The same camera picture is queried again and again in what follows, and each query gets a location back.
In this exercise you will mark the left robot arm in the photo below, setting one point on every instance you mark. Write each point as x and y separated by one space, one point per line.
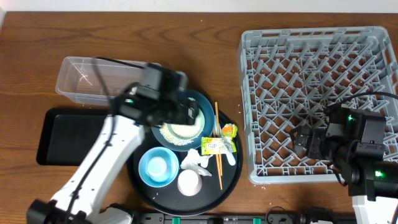
81 198

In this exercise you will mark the white tissue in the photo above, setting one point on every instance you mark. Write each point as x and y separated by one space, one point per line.
194 161

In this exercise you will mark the black rectangular tray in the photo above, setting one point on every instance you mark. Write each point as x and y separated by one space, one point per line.
68 135

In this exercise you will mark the pink cup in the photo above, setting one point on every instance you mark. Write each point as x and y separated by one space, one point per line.
189 183

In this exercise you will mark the round black serving tray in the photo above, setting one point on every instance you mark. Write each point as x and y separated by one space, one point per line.
168 199

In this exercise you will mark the grey dishwasher rack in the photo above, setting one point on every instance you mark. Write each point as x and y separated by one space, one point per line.
287 77

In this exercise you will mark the yellow green snack wrapper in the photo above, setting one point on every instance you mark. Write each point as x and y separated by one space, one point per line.
210 146

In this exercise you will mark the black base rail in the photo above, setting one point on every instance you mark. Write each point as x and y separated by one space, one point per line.
273 218

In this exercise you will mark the white rice pile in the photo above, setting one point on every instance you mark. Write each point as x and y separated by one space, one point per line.
169 137

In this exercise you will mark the clear plastic waste bin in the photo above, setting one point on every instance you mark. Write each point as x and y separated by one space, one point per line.
78 82

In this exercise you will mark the light green bowl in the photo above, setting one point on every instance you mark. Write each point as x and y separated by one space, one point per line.
188 131

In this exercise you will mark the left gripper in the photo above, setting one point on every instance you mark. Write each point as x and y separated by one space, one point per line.
188 117

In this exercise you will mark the wooden chopstick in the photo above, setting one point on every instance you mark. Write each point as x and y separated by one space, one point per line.
218 132
214 133

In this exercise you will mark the light blue saucer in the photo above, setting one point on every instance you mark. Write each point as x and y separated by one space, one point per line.
172 166

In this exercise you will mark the small white cup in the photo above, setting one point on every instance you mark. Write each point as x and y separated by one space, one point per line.
157 169

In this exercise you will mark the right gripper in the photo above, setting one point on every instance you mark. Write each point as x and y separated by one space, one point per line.
316 135

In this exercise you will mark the white plastic spoon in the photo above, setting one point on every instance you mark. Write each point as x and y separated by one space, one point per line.
230 157

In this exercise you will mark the dark blue plate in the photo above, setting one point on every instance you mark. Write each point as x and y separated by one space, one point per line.
208 121

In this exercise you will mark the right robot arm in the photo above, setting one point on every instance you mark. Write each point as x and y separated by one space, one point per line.
353 144

